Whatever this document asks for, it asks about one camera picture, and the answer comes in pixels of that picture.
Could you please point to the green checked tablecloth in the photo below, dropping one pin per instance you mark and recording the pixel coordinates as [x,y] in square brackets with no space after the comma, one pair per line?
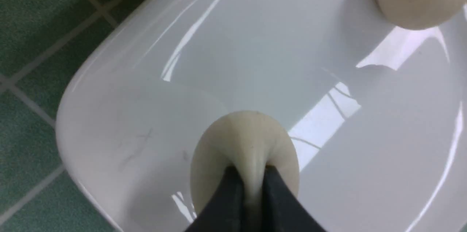
[43,43]

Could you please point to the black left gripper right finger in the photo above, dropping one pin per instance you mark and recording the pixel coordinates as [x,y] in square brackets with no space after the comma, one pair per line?
[281,211]

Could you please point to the white rectangular plate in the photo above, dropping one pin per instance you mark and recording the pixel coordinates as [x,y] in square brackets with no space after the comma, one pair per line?
[377,113]

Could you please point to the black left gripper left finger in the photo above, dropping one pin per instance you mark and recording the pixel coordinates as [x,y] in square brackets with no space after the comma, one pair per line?
[224,211]

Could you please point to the beige pleated steamed bun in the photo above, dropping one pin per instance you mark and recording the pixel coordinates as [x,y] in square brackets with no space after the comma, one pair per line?
[250,141]

